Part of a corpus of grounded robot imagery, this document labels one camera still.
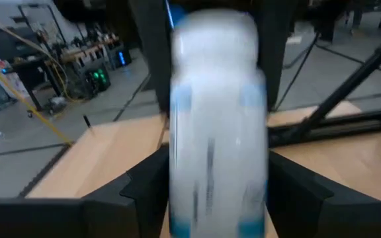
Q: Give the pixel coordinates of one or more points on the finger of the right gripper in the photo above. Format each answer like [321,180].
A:
[273,49]
[154,49]

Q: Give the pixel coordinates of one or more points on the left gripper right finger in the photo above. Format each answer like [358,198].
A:
[326,215]

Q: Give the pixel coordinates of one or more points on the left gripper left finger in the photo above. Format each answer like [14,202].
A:
[78,218]

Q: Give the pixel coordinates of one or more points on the white bottle blue label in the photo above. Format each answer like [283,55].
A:
[217,132]

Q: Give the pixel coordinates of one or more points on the wooden shelf black legs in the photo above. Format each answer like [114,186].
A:
[104,158]

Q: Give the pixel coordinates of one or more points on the black device blue light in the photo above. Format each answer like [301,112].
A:
[119,59]

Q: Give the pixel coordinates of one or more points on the computer tower green lights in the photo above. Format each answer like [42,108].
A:
[98,82]

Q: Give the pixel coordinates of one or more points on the black desk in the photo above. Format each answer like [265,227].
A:
[31,69]

